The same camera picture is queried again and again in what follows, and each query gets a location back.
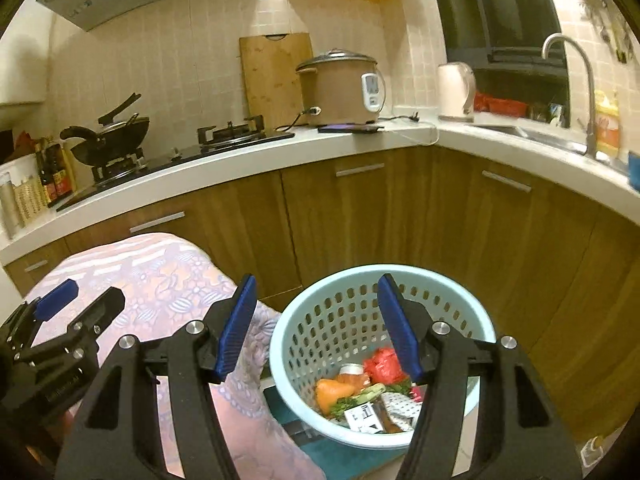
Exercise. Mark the light blue perforated plastic basket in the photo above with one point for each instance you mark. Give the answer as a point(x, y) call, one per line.
point(340, 290)

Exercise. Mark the dark smartphone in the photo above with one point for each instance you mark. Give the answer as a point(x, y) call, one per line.
point(350, 128)

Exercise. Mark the small white printed carton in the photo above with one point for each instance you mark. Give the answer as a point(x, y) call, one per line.
point(365, 416)

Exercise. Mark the yellow dish soap bottle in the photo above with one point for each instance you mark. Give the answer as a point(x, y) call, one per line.
point(607, 130)

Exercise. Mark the steel canister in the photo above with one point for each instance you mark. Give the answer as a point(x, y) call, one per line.
point(10, 205)

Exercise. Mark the blue container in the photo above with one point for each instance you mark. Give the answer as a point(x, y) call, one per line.
point(635, 172)

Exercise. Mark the steel kitchen sink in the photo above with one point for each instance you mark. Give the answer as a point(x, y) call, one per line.
point(540, 136)

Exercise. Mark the orange paper cup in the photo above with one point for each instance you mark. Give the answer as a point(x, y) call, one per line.
point(332, 395)

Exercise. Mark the pink floral printed cloth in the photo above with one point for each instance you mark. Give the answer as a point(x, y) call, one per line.
point(165, 280)

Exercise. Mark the steel sink faucet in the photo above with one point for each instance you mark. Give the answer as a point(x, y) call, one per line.
point(590, 110)

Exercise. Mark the wooden kitchen cabinet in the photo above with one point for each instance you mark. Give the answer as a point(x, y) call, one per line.
point(350, 220)

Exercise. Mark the wooden cutting board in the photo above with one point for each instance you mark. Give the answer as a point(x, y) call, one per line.
point(270, 80)

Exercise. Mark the hanging kitchen utensils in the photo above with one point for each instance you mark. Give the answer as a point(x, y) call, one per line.
point(605, 15)

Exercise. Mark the red packets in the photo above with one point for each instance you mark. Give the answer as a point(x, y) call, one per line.
point(500, 104)

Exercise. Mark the small white floor object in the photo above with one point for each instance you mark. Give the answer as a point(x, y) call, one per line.
point(594, 450)

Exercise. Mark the silver dotted packet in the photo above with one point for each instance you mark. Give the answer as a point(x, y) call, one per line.
point(402, 410)

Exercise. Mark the black gas stove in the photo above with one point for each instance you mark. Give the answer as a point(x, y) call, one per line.
point(175, 157)

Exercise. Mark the green vegetable scraps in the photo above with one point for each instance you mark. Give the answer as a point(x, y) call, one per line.
point(357, 396)

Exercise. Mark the white electric kettle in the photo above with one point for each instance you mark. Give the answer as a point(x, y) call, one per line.
point(455, 90)

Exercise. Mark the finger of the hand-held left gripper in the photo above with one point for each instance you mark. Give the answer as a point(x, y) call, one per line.
point(57, 297)
point(102, 307)

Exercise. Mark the dark sauce bottle red label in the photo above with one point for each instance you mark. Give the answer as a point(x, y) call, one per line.
point(46, 180)
point(62, 175)

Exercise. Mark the red crumpled wrapper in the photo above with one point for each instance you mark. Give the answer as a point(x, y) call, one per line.
point(385, 366)

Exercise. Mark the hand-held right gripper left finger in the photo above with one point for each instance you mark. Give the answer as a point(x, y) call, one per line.
point(237, 325)

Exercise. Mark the dark window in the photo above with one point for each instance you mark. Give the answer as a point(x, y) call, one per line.
point(500, 10)

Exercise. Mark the woven storage box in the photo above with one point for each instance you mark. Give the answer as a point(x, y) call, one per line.
point(31, 195)

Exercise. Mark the black wok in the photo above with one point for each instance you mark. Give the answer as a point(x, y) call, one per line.
point(107, 145)

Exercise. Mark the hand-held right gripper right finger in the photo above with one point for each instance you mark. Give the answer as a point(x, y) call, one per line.
point(397, 325)

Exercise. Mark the beige rice cooker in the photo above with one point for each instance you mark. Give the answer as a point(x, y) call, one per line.
point(335, 90)

